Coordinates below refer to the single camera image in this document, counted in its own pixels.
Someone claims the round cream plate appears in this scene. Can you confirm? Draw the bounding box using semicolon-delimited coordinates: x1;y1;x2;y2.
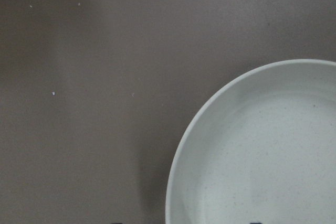
165;59;335;223

